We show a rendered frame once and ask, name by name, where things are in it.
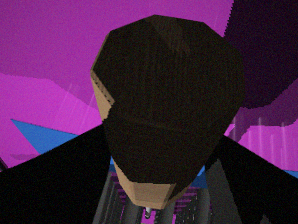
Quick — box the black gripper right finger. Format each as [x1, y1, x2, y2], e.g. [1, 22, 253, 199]
[205, 135, 298, 224]

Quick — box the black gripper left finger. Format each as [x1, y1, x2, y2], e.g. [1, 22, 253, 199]
[0, 124, 110, 224]

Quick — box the blue flat strip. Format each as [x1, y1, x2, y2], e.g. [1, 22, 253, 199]
[11, 119, 298, 189]

